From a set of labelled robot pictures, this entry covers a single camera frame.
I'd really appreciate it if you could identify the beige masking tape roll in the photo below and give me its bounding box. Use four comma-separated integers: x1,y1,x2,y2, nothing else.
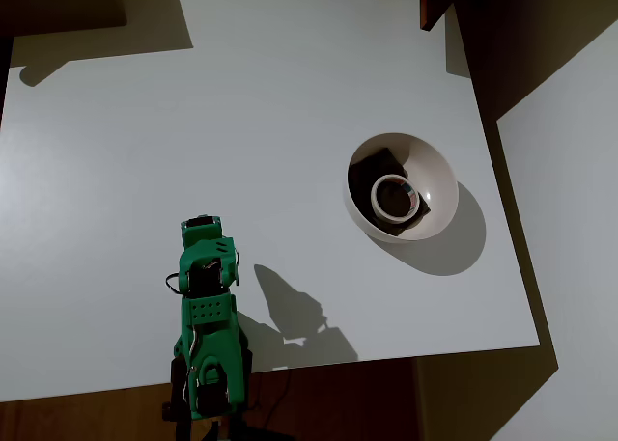
370,173,421,224

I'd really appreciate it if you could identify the dark folded cloth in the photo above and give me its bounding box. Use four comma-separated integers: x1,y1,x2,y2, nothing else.
348,146,432,237

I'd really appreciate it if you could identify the white round bowl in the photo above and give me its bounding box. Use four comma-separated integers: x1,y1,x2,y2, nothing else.
342,131,460,242

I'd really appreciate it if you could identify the dark box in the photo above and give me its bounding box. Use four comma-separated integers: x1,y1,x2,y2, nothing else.
0,0,129,38

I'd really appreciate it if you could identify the red-brown wooden board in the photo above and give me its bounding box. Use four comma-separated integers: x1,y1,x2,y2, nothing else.
418,0,458,31

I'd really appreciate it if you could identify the thin black power cable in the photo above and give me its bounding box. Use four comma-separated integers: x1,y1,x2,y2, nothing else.
253,368,292,413

